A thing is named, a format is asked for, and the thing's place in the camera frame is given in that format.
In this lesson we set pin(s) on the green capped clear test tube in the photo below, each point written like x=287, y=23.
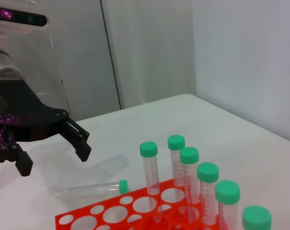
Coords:
x=208, y=171
x=227, y=191
x=176, y=141
x=148, y=148
x=189, y=155
x=99, y=188
x=256, y=216

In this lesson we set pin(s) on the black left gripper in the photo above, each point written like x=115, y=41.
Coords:
x=20, y=105

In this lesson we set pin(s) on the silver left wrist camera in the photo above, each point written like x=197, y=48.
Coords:
x=15, y=19

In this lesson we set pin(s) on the orange plastic test tube rack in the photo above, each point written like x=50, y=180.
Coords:
x=110, y=203

